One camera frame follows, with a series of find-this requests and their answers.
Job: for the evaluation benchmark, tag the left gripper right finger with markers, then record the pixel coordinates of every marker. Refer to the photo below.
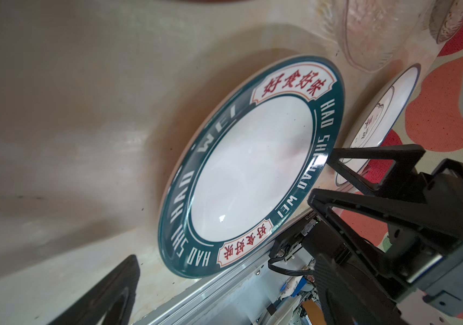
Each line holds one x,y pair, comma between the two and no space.
403,231

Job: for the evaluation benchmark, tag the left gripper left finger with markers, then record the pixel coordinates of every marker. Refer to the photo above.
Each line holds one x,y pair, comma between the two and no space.
110,301

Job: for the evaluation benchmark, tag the green rim plate front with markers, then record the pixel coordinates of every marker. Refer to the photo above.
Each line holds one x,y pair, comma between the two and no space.
250,165

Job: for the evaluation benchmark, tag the grey glass plate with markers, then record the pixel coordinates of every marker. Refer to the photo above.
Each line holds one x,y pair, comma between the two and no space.
445,19

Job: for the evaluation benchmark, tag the clear glass plate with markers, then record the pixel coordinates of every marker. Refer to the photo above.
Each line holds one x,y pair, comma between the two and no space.
370,33

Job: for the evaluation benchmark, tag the white black ring plate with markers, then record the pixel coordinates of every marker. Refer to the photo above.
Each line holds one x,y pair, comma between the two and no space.
380,115

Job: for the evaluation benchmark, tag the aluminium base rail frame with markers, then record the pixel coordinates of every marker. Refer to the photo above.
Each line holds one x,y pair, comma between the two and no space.
249,293

